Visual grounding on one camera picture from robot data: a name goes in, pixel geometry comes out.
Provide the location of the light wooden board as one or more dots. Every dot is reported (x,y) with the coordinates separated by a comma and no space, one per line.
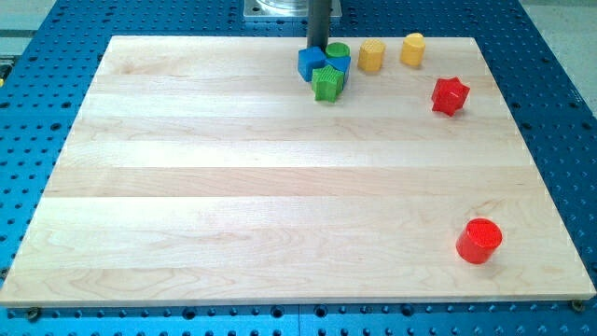
(200,170)

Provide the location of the green star block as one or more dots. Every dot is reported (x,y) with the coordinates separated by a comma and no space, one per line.
(327,83)

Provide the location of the yellow hexagon block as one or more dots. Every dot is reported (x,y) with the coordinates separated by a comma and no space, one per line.
(371,53)

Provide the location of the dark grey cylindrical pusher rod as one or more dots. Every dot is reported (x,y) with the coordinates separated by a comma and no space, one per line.
(318,23)

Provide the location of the red cylinder block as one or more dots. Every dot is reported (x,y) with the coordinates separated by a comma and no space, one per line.
(478,241)

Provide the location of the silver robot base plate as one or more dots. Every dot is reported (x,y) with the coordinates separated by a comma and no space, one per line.
(268,9)

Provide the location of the blue cube block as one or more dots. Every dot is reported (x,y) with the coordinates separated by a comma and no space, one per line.
(309,59)

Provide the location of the green cylinder block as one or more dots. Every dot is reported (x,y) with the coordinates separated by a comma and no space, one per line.
(337,50)

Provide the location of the blue triangular block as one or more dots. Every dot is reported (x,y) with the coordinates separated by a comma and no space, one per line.
(342,64)

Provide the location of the red star block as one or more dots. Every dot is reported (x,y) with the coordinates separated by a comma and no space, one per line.
(449,95)

